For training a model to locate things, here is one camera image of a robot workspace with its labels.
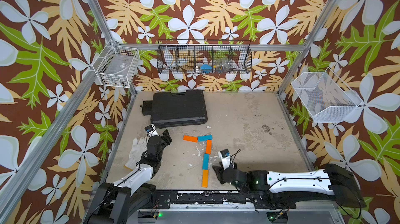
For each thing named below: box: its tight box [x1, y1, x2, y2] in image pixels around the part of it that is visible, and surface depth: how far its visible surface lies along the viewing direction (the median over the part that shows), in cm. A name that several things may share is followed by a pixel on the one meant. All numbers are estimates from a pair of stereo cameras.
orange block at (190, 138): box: [182, 134, 198, 143], surface depth 97 cm
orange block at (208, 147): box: [206, 139, 212, 155], surface depth 95 cm
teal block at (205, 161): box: [202, 153, 210, 170], surface depth 88 cm
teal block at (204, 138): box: [197, 134, 213, 142], surface depth 97 cm
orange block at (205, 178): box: [202, 169, 209, 188], surface depth 82 cm
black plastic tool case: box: [141, 89, 208, 129], surface depth 103 cm
